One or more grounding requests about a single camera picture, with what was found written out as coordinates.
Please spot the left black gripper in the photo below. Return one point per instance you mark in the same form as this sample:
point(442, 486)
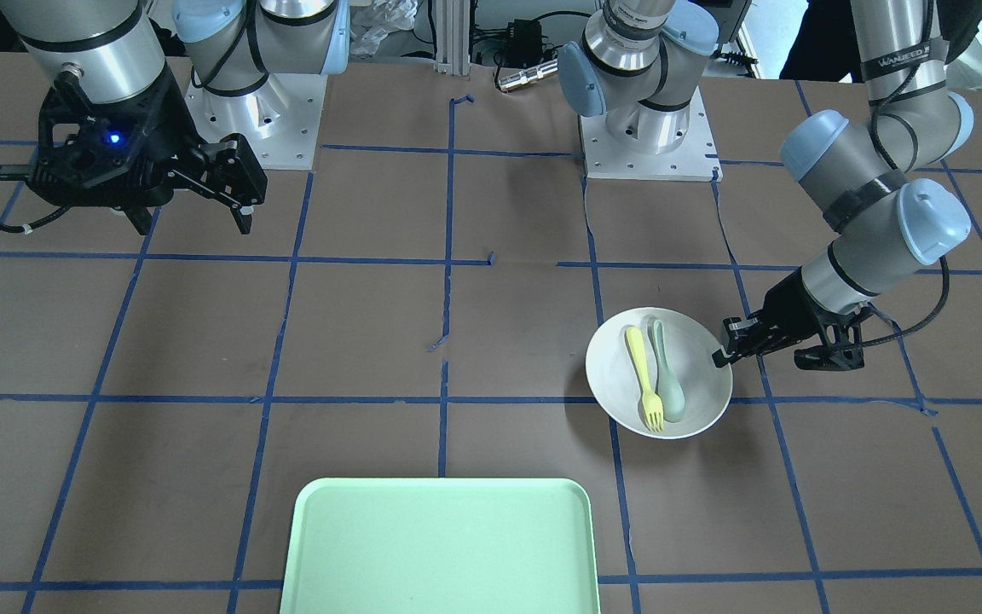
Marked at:
point(789, 309)

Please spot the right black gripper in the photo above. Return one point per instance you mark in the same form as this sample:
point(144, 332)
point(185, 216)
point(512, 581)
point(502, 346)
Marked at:
point(169, 126)

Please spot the white round plate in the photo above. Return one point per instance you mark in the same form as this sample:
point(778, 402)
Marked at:
point(690, 346)

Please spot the yellow plastic fork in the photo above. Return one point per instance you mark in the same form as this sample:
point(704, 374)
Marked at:
point(652, 407)

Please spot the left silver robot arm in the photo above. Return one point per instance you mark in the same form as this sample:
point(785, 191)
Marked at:
point(645, 58)

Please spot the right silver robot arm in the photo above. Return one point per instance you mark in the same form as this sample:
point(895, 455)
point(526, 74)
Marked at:
point(229, 48)

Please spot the pale green plastic spoon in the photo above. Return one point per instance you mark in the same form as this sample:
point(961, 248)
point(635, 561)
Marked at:
point(669, 388)

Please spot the silver metal cylinder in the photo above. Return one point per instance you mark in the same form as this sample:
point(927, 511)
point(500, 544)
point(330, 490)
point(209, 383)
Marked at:
point(526, 77)

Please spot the mint green tray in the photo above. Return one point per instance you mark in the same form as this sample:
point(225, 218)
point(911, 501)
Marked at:
point(441, 545)

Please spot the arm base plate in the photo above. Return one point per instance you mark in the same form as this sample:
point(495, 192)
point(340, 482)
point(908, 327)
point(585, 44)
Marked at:
point(640, 143)
point(281, 120)

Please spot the aluminium frame post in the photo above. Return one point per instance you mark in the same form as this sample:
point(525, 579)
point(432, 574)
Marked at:
point(452, 32)

